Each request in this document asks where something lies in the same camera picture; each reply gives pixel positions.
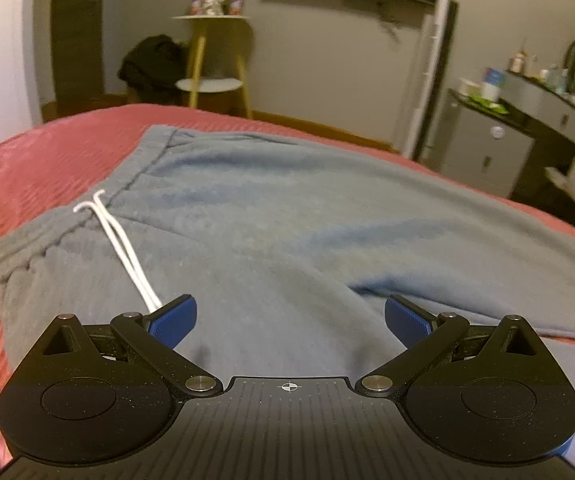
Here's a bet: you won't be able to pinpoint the grey sweatpants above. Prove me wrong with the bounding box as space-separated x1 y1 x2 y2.
0 124 575 480

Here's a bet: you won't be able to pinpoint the grey drawer cabinet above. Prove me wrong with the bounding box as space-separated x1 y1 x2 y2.
424 90 534 198

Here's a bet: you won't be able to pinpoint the red ribbed bedspread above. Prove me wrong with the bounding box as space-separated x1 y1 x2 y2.
0 103 575 480

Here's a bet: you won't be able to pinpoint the grey vanity desk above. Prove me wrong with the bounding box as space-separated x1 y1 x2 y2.
501 69 575 201

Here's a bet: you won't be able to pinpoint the white blue container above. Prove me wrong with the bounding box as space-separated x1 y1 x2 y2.
481 67 505 102

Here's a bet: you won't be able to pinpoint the black bag on floor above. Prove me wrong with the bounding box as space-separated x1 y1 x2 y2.
117 35 188 105

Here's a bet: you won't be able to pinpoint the yellow legged side table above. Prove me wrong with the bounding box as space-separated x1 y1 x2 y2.
173 15 253 119

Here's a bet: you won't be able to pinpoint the white tall standing panel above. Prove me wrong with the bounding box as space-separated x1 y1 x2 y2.
394 0 459 160

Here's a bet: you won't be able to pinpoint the dark wooden door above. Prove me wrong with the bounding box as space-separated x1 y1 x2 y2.
51 0 105 116

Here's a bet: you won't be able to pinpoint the white drawstring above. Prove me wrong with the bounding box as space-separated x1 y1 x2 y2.
73 190 163 313

